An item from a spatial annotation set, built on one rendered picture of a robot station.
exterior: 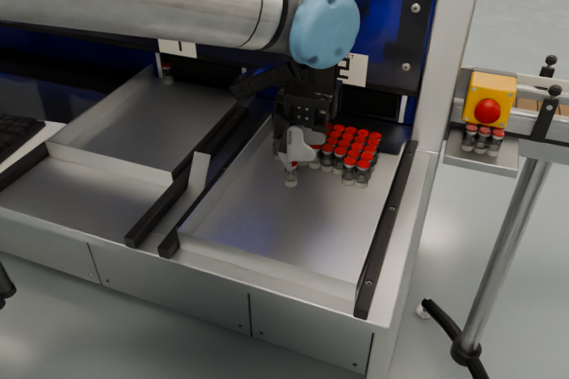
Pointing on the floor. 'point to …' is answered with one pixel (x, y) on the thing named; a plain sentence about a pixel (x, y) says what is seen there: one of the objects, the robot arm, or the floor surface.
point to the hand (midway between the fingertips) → (288, 158)
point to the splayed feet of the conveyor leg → (428, 310)
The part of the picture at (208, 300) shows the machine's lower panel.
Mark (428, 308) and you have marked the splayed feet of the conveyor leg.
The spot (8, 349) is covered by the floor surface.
